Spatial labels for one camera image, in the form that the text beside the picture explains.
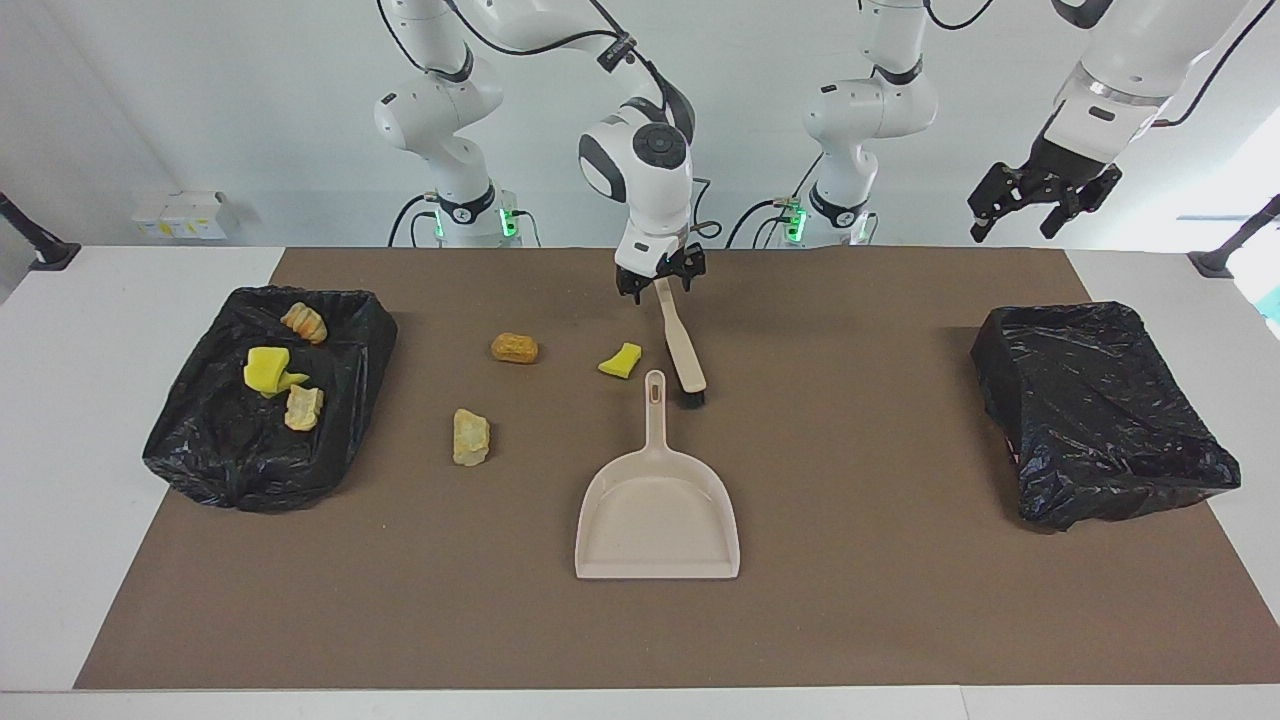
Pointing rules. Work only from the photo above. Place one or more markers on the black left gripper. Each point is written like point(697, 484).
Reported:
point(1060, 170)

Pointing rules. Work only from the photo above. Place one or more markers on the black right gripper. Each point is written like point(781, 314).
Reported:
point(668, 268)

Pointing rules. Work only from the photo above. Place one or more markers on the beige hand brush black bristles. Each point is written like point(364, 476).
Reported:
point(682, 350)

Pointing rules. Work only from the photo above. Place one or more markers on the beige plastic dustpan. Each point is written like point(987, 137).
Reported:
point(655, 520)

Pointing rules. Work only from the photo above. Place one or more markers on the striped orange croissant piece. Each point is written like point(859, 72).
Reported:
point(303, 323)

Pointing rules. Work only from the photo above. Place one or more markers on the yellow green scouring sponge piece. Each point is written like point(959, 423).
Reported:
point(296, 380)
point(265, 368)

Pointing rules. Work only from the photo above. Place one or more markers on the pale round bread piece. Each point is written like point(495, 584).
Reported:
point(303, 408)

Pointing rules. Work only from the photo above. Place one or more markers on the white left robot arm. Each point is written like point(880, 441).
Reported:
point(870, 110)

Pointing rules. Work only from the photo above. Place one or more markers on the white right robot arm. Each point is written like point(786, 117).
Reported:
point(650, 190)

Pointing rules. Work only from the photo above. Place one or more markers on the black trash bag bin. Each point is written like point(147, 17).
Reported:
point(230, 460)
point(1100, 420)

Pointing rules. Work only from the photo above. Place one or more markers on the small all-yellow sponge scrap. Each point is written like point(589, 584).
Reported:
point(620, 362)

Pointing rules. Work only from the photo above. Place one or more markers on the brown fried nugget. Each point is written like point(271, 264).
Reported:
point(514, 348)

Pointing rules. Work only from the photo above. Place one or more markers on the teal background object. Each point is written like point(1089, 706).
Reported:
point(1270, 305)

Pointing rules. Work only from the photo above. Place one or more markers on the pale angular bread chunk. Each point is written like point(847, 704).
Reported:
point(470, 440)

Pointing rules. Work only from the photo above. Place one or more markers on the brown table mat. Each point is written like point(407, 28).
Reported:
point(500, 620)

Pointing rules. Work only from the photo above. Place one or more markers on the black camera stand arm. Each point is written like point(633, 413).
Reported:
point(35, 243)
point(1235, 243)

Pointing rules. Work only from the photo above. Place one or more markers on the white wall box yellow label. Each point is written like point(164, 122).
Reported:
point(148, 224)
point(212, 215)
point(177, 220)

